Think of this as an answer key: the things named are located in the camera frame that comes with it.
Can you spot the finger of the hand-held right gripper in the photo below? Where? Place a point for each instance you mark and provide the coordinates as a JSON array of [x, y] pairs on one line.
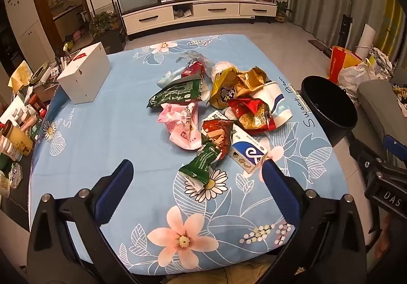
[[365, 155], [396, 145]]

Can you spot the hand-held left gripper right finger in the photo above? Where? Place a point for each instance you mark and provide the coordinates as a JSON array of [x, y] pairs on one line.
[[279, 191]]

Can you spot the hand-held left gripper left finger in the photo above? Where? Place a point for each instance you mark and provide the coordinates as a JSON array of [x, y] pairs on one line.
[[114, 188]]

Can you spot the blue white medicine box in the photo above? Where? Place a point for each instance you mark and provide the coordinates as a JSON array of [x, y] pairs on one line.
[[251, 150]]

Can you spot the black trash bin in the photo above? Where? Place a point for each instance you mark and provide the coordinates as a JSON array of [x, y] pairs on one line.
[[330, 112]]

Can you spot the red snack bag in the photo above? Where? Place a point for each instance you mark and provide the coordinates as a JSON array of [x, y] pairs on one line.
[[254, 115]]

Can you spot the small green wrapper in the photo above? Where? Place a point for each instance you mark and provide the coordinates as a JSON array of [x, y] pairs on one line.
[[203, 160]]

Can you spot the red brown snack wrapper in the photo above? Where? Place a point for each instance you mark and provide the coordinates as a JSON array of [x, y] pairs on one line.
[[216, 134]]

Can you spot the white paper cup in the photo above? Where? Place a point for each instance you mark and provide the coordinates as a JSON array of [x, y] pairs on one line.
[[273, 99]]

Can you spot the large green snack bag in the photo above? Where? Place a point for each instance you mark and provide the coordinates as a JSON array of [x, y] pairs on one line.
[[175, 93]]

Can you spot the yellow snack bag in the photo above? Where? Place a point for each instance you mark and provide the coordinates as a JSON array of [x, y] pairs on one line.
[[222, 93]]

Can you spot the gold wrapper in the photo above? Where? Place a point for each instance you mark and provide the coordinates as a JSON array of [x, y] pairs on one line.
[[254, 77]]

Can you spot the small red carton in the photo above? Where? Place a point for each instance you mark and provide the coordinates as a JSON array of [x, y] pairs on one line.
[[194, 69]]

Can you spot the clear plastic wrapper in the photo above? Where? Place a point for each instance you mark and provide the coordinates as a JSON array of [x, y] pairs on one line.
[[197, 56]]

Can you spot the person's right hand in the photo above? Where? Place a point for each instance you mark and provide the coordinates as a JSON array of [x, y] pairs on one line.
[[389, 239]]

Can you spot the grey sofa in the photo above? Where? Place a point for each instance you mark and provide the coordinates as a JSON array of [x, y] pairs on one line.
[[378, 106]]

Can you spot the pile of socks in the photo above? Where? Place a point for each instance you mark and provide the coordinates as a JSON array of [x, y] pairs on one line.
[[401, 93]]

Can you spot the floral blue tablecloth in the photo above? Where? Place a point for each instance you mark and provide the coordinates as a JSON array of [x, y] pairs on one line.
[[111, 131]]

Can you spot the large white plastic sack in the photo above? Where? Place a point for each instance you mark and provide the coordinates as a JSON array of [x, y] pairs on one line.
[[351, 77]]

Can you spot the grey white cloth pile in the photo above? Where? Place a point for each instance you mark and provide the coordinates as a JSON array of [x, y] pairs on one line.
[[381, 61]]

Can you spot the orange shopping bag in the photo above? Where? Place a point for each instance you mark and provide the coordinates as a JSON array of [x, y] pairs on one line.
[[341, 59]]

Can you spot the person's khaki trousers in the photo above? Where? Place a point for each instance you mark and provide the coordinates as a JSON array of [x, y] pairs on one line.
[[222, 273]]

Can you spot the yellow jar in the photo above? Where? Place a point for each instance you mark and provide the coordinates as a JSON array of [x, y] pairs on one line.
[[19, 141]]

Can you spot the white paper roll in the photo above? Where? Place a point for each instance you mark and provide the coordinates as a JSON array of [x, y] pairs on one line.
[[368, 39]]

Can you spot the white box with red mark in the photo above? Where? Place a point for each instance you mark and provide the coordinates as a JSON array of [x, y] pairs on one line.
[[82, 80]]

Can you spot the red lid jar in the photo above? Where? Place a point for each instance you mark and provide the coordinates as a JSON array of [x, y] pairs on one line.
[[37, 106]]

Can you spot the dark brown floor mat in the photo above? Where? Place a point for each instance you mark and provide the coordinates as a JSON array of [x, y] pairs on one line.
[[319, 47]]

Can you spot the black upright vacuum cleaner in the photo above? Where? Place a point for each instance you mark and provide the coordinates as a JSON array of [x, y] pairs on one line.
[[345, 26]]

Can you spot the small potted plant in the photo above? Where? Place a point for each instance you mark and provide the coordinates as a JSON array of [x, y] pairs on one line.
[[281, 15]]

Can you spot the leafy potted plant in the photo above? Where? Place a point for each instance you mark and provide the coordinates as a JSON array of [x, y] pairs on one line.
[[101, 21]]

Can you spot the white television cabinet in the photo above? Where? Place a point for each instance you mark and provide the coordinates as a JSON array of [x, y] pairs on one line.
[[210, 10]]

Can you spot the brown wooden door frame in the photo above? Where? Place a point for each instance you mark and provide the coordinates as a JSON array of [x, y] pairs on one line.
[[38, 4]]

